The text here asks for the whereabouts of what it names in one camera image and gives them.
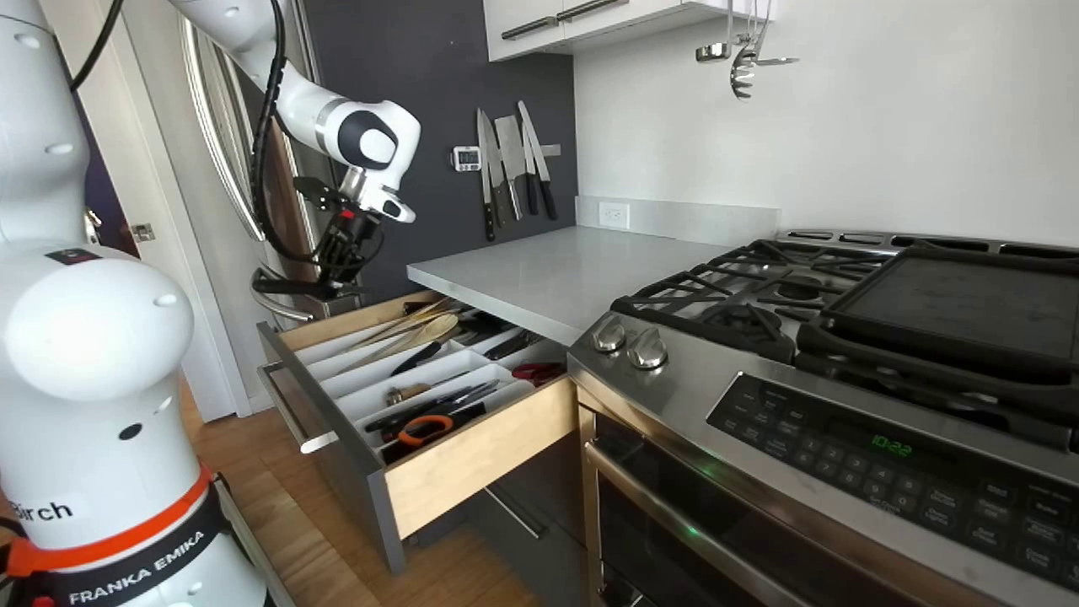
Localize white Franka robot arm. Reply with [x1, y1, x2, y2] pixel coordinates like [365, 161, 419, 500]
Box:
[0, 0, 276, 607]

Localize white wall thermostat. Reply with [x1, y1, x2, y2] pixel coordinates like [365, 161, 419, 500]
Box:
[451, 147, 483, 174]

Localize red handled tool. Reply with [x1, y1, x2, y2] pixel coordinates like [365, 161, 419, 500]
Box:
[508, 360, 567, 389]

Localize wall knife left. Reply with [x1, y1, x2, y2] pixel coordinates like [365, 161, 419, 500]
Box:
[476, 108, 499, 243]

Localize stainless steel refrigerator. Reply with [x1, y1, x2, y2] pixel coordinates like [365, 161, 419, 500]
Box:
[121, 0, 332, 415]

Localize wooden spatula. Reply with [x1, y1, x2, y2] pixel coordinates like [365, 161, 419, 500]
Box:
[340, 304, 458, 364]

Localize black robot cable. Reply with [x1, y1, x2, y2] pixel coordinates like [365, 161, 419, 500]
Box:
[65, 0, 329, 274]

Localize black cream spreader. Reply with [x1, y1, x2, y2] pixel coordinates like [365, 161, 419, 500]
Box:
[392, 330, 480, 377]

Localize white wall outlet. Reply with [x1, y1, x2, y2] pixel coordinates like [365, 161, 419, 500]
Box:
[599, 204, 631, 231]

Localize wall knife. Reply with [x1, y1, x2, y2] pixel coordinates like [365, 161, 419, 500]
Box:
[517, 101, 559, 220]
[476, 108, 499, 243]

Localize white upper cabinet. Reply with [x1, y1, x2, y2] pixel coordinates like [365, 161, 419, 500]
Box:
[483, 0, 774, 62]

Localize white cutlery tray organizer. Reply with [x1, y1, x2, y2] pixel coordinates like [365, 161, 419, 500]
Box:
[299, 301, 562, 462]

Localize stove knob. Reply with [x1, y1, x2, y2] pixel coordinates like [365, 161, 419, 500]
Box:
[628, 330, 667, 371]
[593, 317, 628, 356]

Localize hanging metal measuring cup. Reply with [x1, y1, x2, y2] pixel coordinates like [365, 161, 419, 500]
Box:
[695, 0, 792, 101]

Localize left stove knob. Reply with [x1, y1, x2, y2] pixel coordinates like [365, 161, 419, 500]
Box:
[593, 317, 628, 356]

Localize right stove knob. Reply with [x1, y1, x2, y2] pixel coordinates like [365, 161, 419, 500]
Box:
[628, 330, 667, 371]

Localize stainless steel gas stove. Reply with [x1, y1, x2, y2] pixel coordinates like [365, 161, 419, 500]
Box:
[571, 231, 1079, 607]

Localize black cast iron griddle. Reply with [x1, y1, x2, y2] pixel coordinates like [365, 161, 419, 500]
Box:
[830, 248, 1079, 386]

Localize wall knife right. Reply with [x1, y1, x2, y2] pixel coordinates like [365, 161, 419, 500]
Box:
[517, 101, 559, 220]

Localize open wooden kitchen drawer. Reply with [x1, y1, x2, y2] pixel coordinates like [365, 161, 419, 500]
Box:
[258, 294, 573, 574]

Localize orange handled scissors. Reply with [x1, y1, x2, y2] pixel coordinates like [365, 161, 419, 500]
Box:
[382, 415, 471, 451]

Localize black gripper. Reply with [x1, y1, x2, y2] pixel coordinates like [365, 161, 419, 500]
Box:
[293, 175, 385, 297]

